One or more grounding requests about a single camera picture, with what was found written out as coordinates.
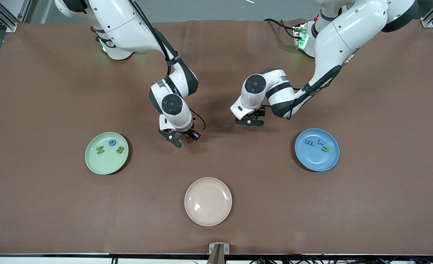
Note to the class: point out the green letter B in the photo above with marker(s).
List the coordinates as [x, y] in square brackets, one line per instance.
[119, 149]

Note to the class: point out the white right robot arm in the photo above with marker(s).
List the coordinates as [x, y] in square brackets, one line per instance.
[121, 25]

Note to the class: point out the blue plate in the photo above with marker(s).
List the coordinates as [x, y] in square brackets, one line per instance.
[313, 159]

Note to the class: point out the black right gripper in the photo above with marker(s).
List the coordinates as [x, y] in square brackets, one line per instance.
[187, 132]

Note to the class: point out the white table edge rail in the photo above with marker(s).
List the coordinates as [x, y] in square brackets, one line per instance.
[55, 260]

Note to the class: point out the grey metal mount bracket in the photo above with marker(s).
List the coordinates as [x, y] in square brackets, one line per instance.
[212, 248]

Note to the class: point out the green letter N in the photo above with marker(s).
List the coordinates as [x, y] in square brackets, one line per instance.
[100, 150]

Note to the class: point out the blue small letter m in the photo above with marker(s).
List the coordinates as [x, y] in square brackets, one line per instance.
[310, 142]

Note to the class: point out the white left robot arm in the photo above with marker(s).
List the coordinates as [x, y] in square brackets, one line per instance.
[348, 33]

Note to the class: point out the blue letter G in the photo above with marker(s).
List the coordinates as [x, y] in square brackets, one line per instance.
[111, 142]

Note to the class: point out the beige plate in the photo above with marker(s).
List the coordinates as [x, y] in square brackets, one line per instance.
[208, 201]

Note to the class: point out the blue small letter x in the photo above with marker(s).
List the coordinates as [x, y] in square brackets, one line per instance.
[321, 141]

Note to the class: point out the green small letter u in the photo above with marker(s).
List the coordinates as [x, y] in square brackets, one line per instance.
[325, 149]

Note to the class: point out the brown table mat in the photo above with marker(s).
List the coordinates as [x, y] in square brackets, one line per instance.
[311, 220]

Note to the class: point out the pale green plate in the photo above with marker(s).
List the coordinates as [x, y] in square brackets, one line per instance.
[106, 163]

